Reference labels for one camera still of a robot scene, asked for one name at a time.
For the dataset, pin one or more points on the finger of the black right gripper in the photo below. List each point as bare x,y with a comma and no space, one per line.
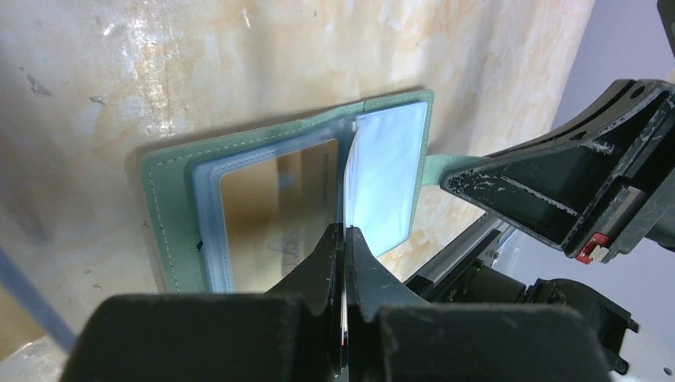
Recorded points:
535,185

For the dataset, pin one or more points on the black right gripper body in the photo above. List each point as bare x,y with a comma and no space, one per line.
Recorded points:
622,209

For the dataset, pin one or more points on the gold credit card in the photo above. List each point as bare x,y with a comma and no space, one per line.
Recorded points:
275,211

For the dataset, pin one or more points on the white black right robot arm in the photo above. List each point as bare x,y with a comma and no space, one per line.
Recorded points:
615,330

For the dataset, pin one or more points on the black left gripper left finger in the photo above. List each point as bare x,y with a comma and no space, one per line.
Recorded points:
288,333

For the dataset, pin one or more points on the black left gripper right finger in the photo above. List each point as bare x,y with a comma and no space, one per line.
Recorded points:
398,336

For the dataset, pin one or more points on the silver VIP credit card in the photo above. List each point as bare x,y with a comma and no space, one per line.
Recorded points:
352,237

